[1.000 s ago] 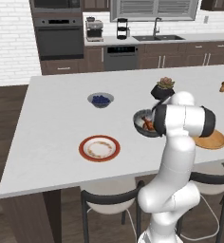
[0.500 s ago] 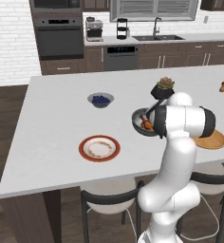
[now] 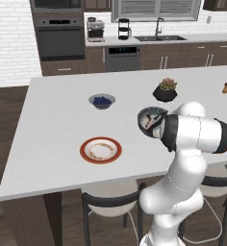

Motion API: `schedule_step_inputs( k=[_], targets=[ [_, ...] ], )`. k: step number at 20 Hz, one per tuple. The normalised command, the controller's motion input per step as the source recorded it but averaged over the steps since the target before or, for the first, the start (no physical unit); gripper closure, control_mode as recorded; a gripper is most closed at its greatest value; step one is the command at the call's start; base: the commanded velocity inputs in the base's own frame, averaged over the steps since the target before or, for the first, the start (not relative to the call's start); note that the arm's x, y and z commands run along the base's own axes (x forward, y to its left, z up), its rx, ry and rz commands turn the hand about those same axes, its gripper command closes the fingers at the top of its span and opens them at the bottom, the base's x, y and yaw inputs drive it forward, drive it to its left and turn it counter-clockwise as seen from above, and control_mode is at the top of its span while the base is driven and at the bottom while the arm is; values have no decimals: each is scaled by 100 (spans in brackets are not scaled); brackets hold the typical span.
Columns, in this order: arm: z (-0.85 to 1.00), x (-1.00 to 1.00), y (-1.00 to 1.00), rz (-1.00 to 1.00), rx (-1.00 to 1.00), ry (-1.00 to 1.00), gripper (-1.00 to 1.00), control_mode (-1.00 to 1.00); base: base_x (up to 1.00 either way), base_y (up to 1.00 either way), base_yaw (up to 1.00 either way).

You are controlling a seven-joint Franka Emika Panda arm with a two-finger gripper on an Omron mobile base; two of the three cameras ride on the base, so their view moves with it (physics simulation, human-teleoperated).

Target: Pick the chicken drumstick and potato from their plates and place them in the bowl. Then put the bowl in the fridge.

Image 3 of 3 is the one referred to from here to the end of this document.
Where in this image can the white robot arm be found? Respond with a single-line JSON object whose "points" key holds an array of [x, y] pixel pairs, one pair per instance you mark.
{"points": [[186, 179]]}

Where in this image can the grey bowl with blue inside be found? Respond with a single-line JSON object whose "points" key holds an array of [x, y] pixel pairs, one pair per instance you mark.
{"points": [[101, 102]]}

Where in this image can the red rimmed white plate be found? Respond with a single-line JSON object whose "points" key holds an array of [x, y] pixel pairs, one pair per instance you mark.
{"points": [[101, 150]]}

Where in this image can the succulent in black pot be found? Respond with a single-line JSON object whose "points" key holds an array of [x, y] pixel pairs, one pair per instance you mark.
{"points": [[165, 91]]}

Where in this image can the black dishwasher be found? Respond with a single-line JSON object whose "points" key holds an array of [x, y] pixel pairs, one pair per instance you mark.
{"points": [[122, 59]]}

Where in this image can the brown drawer under oven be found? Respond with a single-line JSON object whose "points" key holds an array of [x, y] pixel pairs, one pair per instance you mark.
{"points": [[64, 68]]}

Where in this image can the silver coffee machine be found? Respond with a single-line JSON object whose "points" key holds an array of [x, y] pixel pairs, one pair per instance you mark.
{"points": [[95, 30]]}

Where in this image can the dark sink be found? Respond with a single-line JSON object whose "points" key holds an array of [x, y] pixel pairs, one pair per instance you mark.
{"points": [[160, 38]]}

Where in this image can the brown base cupboards run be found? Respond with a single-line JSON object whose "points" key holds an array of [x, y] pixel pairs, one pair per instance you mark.
{"points": [[189, 55]]}

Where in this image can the dark tap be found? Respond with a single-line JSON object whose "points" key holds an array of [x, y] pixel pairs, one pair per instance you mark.
{"points": [[157, 27]]}

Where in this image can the brown pepper shaker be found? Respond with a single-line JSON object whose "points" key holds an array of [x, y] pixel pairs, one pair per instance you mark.
{"points": [[226, 88]]}

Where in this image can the brown upper cupboard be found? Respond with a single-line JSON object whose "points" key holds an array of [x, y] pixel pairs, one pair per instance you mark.
{"points": [[219, 4], [97, 4]]}

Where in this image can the window with grey blinds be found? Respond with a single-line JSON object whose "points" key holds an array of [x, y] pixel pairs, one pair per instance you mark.
{"points": [[155, 9]]}

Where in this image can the brown island base panel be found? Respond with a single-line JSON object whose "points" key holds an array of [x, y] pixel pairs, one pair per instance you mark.
{"points": [[32, 219]]}

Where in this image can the black microwave oven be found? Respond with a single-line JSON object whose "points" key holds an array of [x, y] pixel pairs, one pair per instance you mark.
{"points": [[56, 4]]}

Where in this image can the white stool with black frame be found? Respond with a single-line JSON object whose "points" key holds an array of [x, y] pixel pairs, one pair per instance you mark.
{"points": [[219, 185], [110, 197]]}

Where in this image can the black wall oven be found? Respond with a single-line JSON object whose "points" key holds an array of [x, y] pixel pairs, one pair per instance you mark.
{"points": [[60, 40]]}

